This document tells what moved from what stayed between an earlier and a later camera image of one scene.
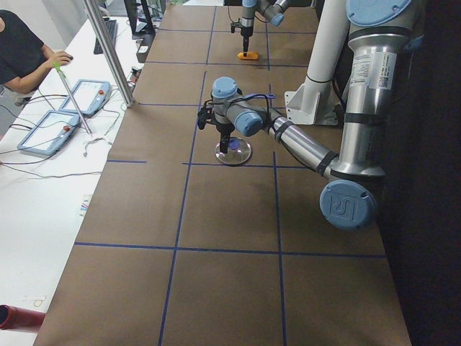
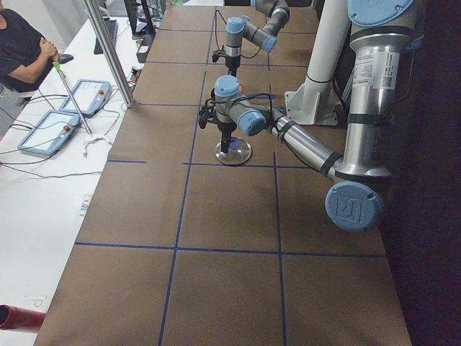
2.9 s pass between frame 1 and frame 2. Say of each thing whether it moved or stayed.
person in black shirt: stayed
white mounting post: stayed
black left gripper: stayed
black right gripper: moved
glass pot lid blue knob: stayed
